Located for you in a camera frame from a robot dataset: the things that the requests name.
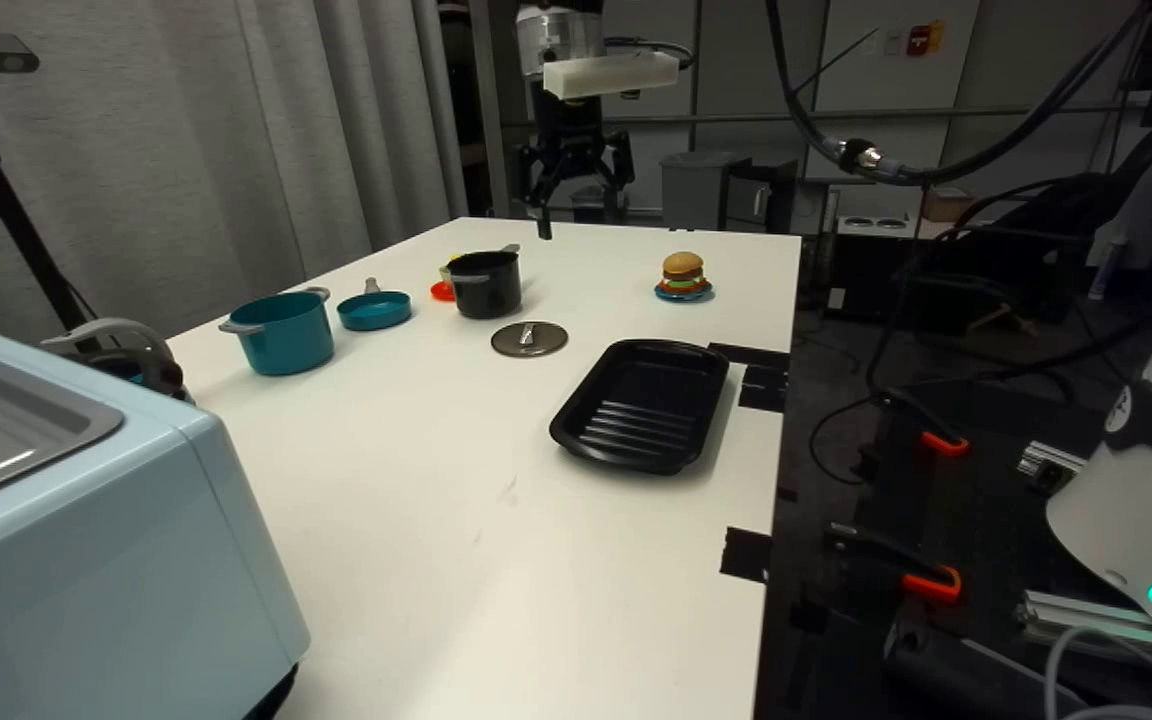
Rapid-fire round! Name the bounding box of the thick black overhead cable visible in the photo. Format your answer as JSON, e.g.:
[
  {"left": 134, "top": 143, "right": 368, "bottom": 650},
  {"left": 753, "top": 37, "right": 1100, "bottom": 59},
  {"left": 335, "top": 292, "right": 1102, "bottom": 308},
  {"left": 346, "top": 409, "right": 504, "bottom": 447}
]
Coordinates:
[{"left": 765, "top": 0, "right": 1152, "bottom": 194}]

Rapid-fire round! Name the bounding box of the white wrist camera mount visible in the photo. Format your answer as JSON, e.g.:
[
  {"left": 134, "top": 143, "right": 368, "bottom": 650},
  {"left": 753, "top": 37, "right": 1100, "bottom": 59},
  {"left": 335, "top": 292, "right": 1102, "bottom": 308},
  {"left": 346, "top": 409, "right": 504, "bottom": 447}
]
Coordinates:
[{"left": 538, "top": 49, "right": 686, "bottom": 103}]

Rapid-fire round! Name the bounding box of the black perforated base board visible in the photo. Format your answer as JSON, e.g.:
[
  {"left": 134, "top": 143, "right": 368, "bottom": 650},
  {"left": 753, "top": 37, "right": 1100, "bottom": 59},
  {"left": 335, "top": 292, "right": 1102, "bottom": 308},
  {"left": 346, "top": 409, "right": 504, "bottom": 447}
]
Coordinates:
[{"left": 768, "top": 386, "right": 1100, "bottom": 720}]

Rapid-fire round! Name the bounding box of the teal shallow round pan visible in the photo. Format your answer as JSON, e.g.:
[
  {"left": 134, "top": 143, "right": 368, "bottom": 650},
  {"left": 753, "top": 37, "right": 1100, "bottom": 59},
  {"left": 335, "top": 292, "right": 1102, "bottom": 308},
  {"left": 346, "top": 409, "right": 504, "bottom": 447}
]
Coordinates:
[{"left": 330, "top": 273, "right": 417, "bottom": 337}]

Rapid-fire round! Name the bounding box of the orange black bar clamp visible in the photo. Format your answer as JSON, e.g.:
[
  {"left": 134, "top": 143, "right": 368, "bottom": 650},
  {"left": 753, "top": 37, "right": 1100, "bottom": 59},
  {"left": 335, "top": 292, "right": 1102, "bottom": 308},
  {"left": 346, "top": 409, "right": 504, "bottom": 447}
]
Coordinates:
[
  {"left": 824, "top": 522, "right": 968, "bottom": 610},
  {"left": 882, "top": 387, "right": 977, "bottom": 465}
]

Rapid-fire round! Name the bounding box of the teal pot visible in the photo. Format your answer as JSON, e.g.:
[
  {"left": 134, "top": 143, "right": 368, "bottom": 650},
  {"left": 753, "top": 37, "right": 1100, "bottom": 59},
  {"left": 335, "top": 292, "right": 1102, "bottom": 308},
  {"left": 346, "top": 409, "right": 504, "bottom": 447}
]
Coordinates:
[{"left": 214, "top": 283, "right": 341, "bottom": 379}]

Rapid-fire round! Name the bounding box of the grey black rounded device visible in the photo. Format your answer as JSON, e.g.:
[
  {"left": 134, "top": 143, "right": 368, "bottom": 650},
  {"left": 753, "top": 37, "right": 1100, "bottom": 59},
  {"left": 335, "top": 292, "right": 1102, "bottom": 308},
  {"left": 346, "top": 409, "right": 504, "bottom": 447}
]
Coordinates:
[{"left": 41, "top": 316, "right": 190, "bottom": 399}]

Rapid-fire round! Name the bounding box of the light blue appliance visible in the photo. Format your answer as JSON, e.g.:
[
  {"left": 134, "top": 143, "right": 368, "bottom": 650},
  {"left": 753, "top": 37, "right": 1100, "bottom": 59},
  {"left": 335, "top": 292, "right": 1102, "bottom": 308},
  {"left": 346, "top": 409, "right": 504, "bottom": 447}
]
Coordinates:
[{"left": 0, "top": 306, "right": 311, "bottom": 720}]

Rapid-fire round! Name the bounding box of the orange wall sign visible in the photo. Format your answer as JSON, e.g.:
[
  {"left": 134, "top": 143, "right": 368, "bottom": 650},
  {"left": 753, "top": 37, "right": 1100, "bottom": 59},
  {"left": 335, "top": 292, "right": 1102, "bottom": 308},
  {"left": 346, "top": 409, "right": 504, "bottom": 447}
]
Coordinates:
[{"left": 905, "top": 17, "right": 949, "bottom": 59}]

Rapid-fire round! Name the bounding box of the white cable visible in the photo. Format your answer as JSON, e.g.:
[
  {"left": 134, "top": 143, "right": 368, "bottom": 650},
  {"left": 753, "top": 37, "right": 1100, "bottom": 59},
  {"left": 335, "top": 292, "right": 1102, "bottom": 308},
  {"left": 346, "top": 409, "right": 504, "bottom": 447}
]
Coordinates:
[{"left": 1039, "top": 626, "right": 1152, "bottom": 720}]

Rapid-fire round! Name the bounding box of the black ridged baking tray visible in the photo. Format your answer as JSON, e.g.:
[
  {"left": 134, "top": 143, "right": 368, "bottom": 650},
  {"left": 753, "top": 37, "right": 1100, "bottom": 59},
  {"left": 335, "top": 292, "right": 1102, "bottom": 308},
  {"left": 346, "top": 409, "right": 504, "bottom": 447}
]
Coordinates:
[{"left": 544, "top": 337, "right": 737, "bottom": 479}]

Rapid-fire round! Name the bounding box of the black tape patch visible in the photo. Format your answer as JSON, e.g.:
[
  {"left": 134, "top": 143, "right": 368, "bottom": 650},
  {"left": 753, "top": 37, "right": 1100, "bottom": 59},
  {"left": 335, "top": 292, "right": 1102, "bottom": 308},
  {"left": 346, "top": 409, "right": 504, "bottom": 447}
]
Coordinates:
[
  {"left": 708, "top": 339, "right": 790, "bottom": 413},
  {"left": 715, "top": 525, "right": 776, "bottom": 585}
]

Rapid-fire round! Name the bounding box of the grey storage box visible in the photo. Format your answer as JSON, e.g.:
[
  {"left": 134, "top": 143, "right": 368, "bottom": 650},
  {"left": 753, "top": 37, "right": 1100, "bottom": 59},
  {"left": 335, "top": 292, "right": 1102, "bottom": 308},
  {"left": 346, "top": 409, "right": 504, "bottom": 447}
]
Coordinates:
[{"left": 659, "top": 147, "right": 799, "bottom": 232}]

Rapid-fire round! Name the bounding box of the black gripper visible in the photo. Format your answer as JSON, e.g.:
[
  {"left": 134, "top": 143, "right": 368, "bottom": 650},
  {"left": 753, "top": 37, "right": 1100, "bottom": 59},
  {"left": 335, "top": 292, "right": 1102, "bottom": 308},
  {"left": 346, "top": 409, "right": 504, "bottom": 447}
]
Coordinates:
[{"left": 527, "top": 94, "right": 639, "bottom": 244}]

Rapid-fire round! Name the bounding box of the small teal plate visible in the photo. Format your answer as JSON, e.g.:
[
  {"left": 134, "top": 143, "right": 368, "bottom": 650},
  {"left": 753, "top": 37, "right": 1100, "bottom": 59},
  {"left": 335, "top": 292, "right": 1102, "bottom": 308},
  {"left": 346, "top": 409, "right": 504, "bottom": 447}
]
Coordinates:
[{"left": 651, "top": 282, "right": 721, "bottom": 308}]

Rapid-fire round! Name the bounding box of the aluminium extrusion bar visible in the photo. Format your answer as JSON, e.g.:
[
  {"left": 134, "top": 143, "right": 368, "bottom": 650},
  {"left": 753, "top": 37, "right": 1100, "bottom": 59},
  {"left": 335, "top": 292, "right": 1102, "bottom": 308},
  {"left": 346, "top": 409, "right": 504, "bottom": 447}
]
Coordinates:
[
  {"left": 1015, "top": 436, "right": 1100, "bottom": 491},
  {"left": 1012, "top": 592, "right": 1152, "bottom": 672}
]

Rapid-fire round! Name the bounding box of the dark round pot lid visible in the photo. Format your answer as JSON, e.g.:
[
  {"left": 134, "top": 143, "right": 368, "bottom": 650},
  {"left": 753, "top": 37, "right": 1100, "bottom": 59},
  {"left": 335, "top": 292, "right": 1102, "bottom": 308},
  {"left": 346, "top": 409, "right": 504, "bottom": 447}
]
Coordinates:
[{"left": 489, "top": 316, "right": 570, "bottom": 362}]

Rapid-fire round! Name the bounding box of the black camera tripod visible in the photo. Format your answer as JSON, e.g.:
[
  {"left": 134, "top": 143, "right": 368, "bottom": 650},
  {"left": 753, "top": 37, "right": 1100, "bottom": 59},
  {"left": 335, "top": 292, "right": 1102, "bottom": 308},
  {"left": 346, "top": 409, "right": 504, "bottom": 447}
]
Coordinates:
[{"left": 0, "top": 74, "right": 93, "bottom": 337}]

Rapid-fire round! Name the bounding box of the toy burger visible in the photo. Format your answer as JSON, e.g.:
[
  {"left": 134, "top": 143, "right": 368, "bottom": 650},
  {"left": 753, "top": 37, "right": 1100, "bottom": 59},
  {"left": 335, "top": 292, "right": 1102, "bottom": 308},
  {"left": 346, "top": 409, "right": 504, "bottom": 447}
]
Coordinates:
[{"left": 654, "top": 249, "right": 713, "bottom": 297}]

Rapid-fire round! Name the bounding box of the grey curtain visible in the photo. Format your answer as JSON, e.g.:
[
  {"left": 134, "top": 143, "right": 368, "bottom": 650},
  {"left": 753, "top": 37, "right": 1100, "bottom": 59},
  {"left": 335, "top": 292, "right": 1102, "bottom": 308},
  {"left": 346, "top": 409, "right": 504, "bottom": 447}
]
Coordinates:
[{"left": 0, "top": 0, "right": 471, "bottom": 344}]

